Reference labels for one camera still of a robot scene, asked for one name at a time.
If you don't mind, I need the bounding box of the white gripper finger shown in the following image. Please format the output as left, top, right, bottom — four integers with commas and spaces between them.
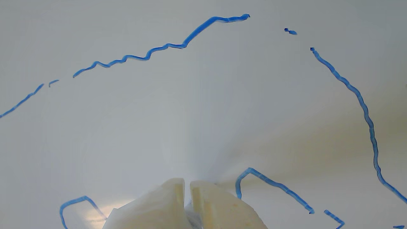
102, 178, 191, 229
190, 181, 269, 229

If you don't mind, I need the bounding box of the white marker pen blue end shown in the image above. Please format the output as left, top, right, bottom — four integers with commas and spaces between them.
184, 204, 202, 229

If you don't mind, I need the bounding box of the white whiteboard with metal frame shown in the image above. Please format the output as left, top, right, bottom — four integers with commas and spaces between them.
0, 0, 407, 229

